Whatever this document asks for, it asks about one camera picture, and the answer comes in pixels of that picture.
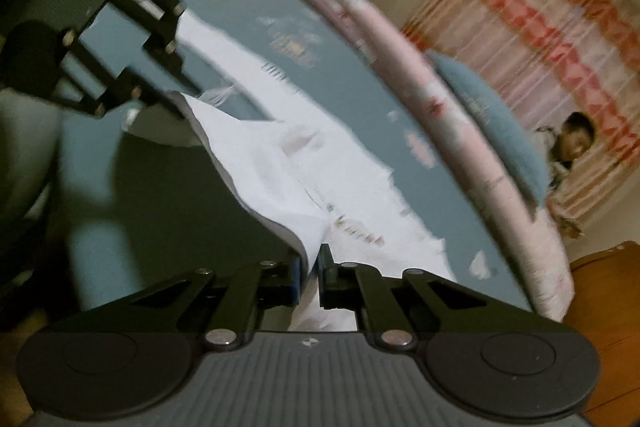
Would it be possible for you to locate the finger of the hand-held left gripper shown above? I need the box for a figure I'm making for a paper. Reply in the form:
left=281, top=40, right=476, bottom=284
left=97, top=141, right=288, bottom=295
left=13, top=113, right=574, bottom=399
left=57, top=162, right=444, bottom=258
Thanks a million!
left=100, top=0, right=203, bottom=95
left=52, top=29, right=188, bottom=122

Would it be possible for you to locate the pink floral quilt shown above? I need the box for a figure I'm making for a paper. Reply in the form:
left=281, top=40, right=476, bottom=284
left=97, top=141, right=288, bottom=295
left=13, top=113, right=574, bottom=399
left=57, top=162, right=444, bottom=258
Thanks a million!
left=292, top=0, right=576, bottom=323

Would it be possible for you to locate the teal pillow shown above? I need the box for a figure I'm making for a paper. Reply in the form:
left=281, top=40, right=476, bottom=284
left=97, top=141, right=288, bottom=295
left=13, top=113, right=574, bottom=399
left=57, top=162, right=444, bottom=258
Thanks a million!
left=425, top=49, right=546, bottom=208

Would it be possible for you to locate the white printed t-shirt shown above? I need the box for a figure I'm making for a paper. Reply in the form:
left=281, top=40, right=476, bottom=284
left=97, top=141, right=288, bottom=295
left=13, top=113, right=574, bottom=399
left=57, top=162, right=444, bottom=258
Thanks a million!
left=122, top=9, right=451, bottom=333

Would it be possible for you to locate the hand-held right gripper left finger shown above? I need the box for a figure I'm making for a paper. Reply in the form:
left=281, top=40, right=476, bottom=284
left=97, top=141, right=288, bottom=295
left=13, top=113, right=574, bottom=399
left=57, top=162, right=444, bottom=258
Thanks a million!
left=131, top=254, right=306, bottom=350

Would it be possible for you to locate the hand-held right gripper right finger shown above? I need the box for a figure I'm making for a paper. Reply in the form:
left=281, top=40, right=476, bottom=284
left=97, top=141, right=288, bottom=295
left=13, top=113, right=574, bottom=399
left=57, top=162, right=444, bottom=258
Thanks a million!
left=317, top=243, right=488, bottom=351

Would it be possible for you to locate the pink striped curtain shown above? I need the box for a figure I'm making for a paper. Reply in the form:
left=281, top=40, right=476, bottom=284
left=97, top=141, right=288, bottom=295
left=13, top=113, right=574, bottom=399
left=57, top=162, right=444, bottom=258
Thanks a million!
left=400, top=0, right=640, bottom=228

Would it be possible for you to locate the wooden headboard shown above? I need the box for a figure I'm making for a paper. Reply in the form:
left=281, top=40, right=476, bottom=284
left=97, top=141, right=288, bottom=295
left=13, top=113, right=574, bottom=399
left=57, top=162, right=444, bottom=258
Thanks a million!
left=560, top=242, right=640, bottom=427

